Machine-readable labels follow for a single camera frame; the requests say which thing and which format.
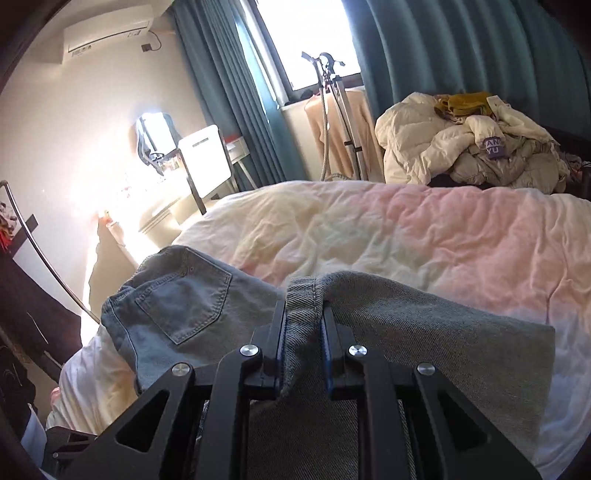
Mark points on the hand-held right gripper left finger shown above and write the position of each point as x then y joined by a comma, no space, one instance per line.
278,344

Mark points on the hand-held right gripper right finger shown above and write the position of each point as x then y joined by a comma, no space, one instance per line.
330,348

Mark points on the blue denim jeans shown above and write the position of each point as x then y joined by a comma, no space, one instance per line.
415,332

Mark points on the dark hanging clothes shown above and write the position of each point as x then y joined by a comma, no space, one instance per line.
27,304

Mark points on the pastel tie-dye duvet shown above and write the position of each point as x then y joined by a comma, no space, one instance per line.
392,230

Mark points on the white chair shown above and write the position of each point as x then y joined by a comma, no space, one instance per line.
205,157

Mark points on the beige hanging sweater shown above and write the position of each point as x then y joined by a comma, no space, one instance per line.
364,134

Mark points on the white puffer jacket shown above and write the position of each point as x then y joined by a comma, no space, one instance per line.
411,138

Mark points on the garment steamer stand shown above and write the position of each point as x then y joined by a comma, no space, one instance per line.
334,110

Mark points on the lit vanity mirror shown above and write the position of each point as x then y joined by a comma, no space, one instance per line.
154,134

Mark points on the narrow teal curtain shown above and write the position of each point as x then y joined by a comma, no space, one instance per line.
231,92

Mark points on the grey jacket with purple label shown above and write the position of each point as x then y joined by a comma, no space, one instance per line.
521,170

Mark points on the mustard yellow garment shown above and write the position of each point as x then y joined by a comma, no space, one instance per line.
466,104

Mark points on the small patterned cloth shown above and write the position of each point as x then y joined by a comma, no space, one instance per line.
571,166

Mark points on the dark framed window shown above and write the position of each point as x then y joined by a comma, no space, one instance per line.
304,41

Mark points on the black sofa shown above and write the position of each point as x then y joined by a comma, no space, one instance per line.
577,138

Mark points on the wide teal curtain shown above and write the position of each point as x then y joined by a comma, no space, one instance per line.
461,50

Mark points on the white air conditioner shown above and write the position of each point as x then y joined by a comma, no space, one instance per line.
106,30

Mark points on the metal clothes rack rail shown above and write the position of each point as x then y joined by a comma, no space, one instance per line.
39,258

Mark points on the black wall plug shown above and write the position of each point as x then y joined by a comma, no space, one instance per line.
147,46

